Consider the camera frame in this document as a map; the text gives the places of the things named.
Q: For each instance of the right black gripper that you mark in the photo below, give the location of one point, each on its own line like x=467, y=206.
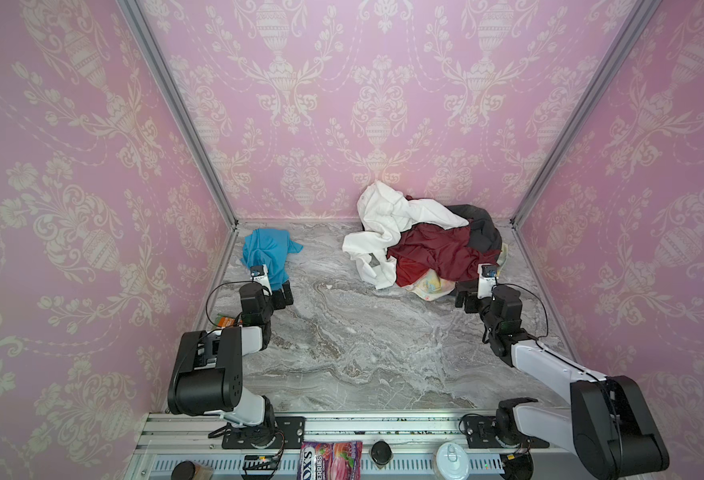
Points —
x=469, y=299

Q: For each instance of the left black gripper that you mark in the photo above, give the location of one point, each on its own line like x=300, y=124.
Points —
x=279, y=303

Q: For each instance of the teal blue cloth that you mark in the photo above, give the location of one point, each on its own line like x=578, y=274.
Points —
x=270, y=247

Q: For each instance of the maroon cloth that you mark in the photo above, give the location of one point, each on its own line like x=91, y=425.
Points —
x=428, y=235

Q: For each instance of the white cloth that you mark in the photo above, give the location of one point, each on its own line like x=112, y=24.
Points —
x=385, y=214

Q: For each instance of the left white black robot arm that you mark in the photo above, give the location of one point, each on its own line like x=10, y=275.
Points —
x=208, y=379

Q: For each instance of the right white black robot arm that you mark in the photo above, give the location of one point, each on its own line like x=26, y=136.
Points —
x=607, y=425

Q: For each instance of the pale yellow patterned cloth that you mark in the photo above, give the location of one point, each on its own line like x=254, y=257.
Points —
x=432, y=273

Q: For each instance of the dark grey cloth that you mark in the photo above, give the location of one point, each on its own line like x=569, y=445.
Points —
x=484, y=236

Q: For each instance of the orange green snack packet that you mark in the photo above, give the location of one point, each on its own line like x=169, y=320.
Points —
x=224, y=322

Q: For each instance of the pink candy bag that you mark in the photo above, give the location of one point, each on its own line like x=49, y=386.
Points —
x=330, y=461

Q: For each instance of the small black round cap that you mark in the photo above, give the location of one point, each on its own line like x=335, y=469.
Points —
x=381, y=454

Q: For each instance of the brown jar black lid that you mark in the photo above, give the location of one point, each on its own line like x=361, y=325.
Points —
x=189, y=470

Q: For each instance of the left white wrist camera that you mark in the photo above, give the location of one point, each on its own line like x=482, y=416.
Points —
x=259, y=274

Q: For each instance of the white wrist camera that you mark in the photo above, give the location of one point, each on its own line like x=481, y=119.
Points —
x=259, y=274
x=487, y=280

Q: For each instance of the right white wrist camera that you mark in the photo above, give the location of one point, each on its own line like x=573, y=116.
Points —
x=487, y=280

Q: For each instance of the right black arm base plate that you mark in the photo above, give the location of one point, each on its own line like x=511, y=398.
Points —
x=481, y=432

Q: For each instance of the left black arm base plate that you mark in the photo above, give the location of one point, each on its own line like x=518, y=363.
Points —
x=287, y=432

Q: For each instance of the aluminium frame rail front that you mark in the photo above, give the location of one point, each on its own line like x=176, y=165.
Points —
x=414, y=437

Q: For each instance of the black electronics board with wires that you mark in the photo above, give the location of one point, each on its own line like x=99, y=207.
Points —
x=260, y=467

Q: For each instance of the black round connector with cables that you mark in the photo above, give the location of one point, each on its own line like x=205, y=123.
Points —
x=517, y=466

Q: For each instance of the left aluminium corner post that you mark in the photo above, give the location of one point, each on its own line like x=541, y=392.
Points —
x=162, y=74

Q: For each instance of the aluminium corner post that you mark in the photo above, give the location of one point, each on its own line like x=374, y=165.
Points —
x=629, y=33
x=162, y=74

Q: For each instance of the right aluminium corner post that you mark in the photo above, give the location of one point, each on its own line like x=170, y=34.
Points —
x=629, y=33

